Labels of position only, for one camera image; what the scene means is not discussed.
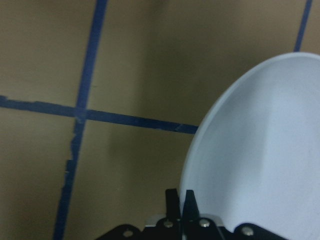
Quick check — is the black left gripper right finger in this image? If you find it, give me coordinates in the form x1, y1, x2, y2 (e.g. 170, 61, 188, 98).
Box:
181, 189, 226, 240

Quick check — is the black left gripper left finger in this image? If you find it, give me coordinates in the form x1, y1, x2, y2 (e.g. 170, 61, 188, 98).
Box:
164, 188, 181, 240

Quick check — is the blue plate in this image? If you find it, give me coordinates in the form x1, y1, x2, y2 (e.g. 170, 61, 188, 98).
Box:
179, 52, 320, 240

